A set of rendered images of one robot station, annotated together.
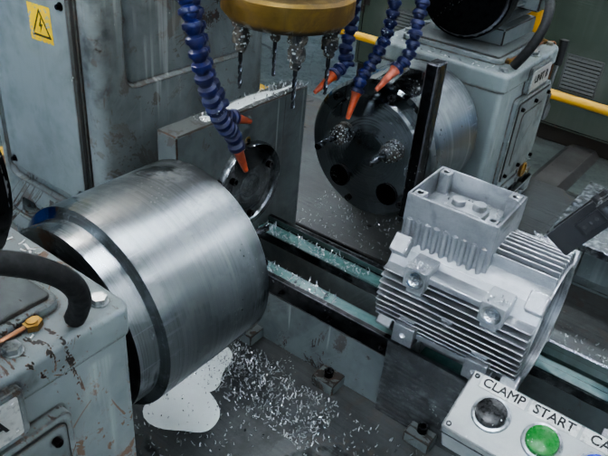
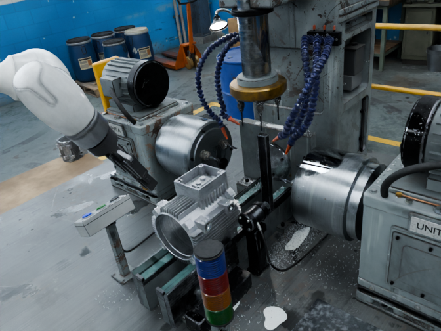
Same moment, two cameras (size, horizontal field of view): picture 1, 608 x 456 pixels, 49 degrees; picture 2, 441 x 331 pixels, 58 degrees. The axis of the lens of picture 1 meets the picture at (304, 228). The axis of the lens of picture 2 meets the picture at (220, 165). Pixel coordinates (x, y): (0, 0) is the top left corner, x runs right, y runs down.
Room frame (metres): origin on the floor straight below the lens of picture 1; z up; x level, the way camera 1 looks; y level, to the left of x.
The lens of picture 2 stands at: (0.99, -1.18, 1.73)
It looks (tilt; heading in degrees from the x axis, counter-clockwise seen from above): 29 degrees down; 101
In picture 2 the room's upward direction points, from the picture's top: 8 degrees counter-clockwise
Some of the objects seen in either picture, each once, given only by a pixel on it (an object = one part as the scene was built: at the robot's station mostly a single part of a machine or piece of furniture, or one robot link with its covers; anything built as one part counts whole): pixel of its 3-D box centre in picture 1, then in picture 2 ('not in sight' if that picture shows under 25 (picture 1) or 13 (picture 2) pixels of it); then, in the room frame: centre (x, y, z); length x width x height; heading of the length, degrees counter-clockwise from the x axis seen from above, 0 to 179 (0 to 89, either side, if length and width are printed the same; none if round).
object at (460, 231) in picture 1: (462, 218); (201, 186); (0.73, -0.20, 1.11); 0.12 x 0.11 x 0.07; 57
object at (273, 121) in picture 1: (220, 194); (283, 165); (0.97, 0.15, 0.97); 0.30 x 0.11 x 0.34; 146
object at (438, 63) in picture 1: (422, 144); (265, 173); (0.92, -0.17, 1.12); 0.04 x 0.03 x 0.26; 56
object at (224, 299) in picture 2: not in sight; (216, 292); (0.83, -0.60, 1.10); 0.06 x 0.06 x 0.04
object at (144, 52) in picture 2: not in sight; (113, 58); (-1.57, 4.73, 0.37); 1.20 x 0.80 x 0.74; 50
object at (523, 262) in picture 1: (475, 289); (197, 219); (0.71, -0.23, 1.02); 0.20 x 0.19 x 0.19; 57
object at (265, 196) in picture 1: (250, 185); (272, 162); (0.93, 0.09, 1.02); 0.15 x 0.02 x 0.15; 146
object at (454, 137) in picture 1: (403, 130); (348, 195); (1.16, -0.17, 1.04); 0.41 x 0.25 x 0.25; 146
